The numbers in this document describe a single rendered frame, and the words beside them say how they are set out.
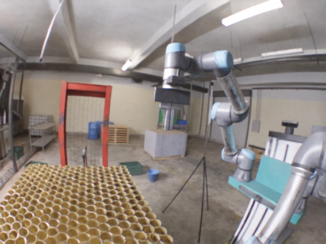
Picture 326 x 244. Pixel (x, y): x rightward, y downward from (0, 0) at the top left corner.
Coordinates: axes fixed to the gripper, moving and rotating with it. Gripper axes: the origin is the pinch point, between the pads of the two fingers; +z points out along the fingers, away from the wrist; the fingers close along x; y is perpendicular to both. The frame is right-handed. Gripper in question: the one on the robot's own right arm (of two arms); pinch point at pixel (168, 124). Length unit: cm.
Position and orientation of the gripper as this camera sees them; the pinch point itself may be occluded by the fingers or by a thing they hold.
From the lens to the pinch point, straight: 52.5
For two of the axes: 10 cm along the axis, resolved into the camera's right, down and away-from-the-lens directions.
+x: -9.9, -0.9, -1.3
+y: -1.2, -1.2, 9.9
